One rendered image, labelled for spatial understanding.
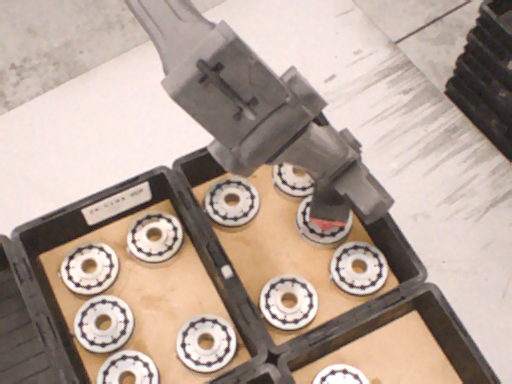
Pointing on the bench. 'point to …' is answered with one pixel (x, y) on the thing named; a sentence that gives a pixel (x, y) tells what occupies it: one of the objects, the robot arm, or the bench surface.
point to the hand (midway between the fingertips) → (326, 214)
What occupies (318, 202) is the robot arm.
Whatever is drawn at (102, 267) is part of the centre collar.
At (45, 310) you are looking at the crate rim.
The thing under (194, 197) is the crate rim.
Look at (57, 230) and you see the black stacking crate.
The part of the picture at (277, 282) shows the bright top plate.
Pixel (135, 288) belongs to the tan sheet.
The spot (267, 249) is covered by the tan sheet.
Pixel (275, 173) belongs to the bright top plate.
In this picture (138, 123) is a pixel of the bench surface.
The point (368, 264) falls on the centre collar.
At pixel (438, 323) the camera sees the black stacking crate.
